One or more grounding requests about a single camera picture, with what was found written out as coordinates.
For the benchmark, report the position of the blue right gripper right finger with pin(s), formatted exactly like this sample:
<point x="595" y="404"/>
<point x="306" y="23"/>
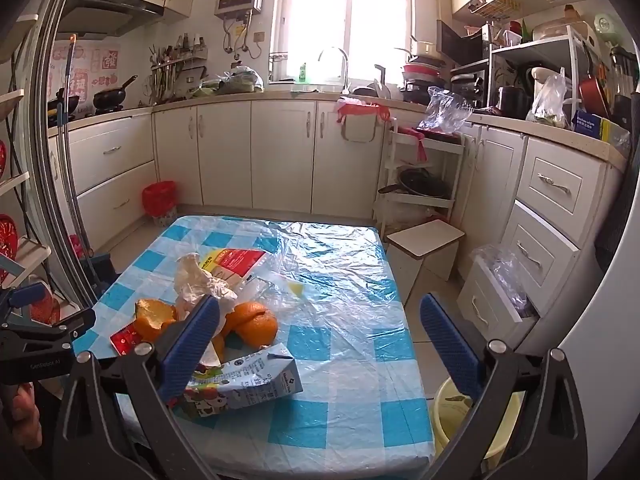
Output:
<point x="462" y="360"/>

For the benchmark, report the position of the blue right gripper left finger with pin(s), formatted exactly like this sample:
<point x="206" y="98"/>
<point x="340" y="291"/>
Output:
<point x="182" y="345"/>

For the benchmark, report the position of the white tissue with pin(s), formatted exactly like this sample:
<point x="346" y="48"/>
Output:
<point x="192" y="283"/>

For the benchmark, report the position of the large orange peel half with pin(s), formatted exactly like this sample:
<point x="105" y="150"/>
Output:
<point x="253" y="323"/>

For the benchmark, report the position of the blue cow milk carton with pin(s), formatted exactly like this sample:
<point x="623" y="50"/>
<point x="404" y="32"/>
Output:
<point x="265" y="375"/>

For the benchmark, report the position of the small orange peel piece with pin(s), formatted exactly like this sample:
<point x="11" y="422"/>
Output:
<point x="219" y="345"/>

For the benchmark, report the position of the red snack wrapper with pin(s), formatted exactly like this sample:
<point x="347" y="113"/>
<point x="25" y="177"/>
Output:
<point x="126" y="339"/>

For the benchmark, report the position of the yellow red tape package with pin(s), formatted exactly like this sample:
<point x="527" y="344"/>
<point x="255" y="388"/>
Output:
<point x="232" y="265"/>

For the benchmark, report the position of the clear plastic water bottle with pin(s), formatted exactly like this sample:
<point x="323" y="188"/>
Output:
<point x="256" y="288"/>

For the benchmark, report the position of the yellow trash bin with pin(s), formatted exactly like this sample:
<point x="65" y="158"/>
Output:
<point x="449" y="411"/>

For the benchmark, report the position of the red trash bin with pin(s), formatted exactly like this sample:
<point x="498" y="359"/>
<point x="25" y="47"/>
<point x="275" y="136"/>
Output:
<point x="159" y="201"/>

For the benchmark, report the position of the person's left hand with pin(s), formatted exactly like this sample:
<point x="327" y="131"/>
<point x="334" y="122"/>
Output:
<point x="26" y="432"/>

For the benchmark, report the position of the white chair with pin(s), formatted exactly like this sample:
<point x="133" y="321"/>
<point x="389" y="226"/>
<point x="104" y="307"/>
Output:
<point x="24" y="253"/>

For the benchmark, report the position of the clear plastic bag in drawer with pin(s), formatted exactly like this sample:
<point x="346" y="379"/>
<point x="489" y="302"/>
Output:
<point x="506" y="270"/>

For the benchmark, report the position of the blue dustpan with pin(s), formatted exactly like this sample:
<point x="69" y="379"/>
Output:
<point x="100" y="272"/>

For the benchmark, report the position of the small white stool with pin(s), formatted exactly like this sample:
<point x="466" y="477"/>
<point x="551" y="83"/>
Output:
<point x="431" y="245"/>

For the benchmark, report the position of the blue checkered plastic tablecloth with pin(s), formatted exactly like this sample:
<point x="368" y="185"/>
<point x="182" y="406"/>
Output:
<point x="362" y="412"/>

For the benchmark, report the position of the white refrigerator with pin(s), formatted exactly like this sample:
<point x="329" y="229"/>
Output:
<point x="603" y="351"/>

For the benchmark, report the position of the white shelf rack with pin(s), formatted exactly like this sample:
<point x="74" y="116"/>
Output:
<point x="441" y="154"/>

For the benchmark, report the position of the black pan on rack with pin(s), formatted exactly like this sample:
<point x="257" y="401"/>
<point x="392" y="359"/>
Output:
<point x="419" y="182"/>

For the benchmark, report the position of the clear plastic bag on rack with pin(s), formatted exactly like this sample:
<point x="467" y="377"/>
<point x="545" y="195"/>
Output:
<point x="446" y="112"/>

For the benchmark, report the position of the black wok on stove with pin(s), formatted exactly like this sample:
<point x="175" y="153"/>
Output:
<point x="112" y="97"/>

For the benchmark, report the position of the white plastic bag on counter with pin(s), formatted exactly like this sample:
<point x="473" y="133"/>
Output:
<point x="550" y="91"/>

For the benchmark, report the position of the blue box on counter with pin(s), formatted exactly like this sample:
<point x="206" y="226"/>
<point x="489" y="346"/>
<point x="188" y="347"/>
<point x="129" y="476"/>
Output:
<point x="602" y="129"/>

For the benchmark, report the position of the red bag on cabinet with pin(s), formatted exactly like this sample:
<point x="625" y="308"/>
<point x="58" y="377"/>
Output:
<point x="355" y="107"/>

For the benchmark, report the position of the red pot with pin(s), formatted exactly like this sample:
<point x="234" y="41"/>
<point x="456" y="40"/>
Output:
<point x="593" y="97"/>

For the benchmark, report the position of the range hood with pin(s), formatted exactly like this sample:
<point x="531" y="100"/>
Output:
<point x="98" y="19"/>

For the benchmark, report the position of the mop handle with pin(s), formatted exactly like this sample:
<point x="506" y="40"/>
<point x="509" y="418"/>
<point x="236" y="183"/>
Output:
<point x="66" y="162"/>

